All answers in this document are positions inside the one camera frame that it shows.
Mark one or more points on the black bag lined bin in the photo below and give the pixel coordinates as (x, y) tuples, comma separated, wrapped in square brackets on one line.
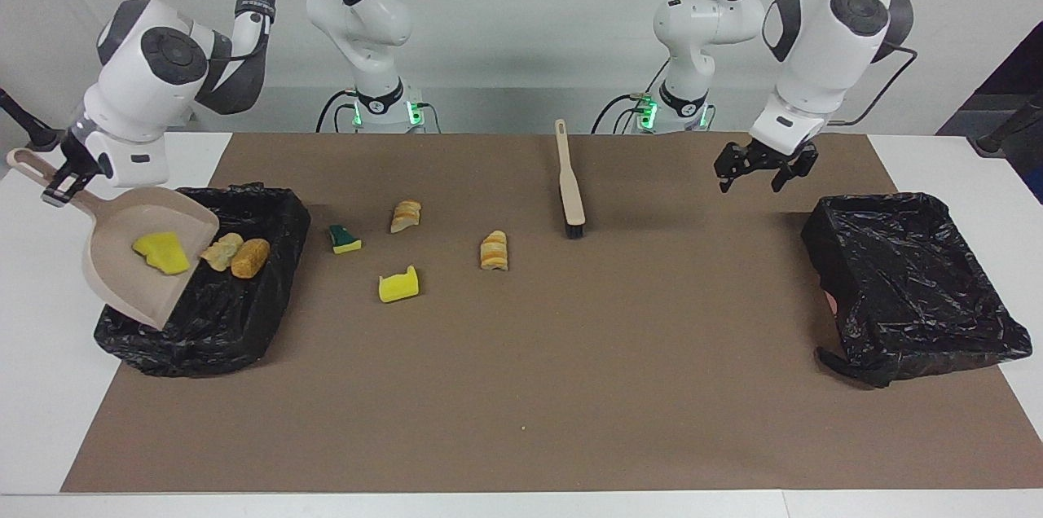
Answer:
[(228, 322)]

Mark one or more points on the black bag bin pink spot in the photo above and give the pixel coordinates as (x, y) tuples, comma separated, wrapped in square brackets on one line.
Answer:
[(913, 290)]

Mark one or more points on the pale bread chunk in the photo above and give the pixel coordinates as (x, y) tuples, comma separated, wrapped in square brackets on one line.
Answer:
[(220, 252)]

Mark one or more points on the brown table mat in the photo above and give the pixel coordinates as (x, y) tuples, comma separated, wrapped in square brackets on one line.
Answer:
[(456, 453)]

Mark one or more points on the small green yellow sponge piece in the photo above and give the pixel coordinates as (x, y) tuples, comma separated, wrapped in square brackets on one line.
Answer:
[(345, 239)]

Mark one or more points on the white wall socket box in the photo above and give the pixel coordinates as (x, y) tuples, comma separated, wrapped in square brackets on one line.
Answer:
[(151, 108)]

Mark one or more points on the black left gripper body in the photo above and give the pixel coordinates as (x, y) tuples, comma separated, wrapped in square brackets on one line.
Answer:
[(770, 160)]

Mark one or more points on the dark background furniture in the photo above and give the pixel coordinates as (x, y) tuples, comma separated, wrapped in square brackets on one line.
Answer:
[(1018, 70)]

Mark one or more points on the beige plastic dustpan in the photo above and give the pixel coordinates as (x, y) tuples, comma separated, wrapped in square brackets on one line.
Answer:
[(122, 282)]

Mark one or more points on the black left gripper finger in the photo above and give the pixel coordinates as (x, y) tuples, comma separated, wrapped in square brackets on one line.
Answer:
[(728, 164), (794, 174)]

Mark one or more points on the small striped bread piece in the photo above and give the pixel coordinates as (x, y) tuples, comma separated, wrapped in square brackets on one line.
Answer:
[(405, 217)]

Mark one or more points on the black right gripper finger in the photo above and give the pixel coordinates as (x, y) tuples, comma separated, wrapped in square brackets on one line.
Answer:
[(57, 186), (78, 182)]

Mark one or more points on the striped croissant bread piece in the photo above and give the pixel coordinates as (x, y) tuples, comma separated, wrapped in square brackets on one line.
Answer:
[(494, 251)]

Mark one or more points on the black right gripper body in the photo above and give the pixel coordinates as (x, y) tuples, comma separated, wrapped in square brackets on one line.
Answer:
[(80, 158)]

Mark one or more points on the beige brush black bristles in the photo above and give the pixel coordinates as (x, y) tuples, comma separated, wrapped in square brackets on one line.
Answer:
[(569, 184)]

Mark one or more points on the brown bread roll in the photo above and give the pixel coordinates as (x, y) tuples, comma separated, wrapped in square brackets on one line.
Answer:
[(250, 258)]

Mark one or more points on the yellow sponge green backing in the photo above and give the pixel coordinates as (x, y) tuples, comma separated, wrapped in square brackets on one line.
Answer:
[(163, 253)]

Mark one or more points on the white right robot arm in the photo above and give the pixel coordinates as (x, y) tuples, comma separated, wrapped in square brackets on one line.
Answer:
[(130, 119)]

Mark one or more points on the black camera stand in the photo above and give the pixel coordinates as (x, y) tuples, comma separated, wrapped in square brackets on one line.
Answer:
[(24, 123), (998, 139)]

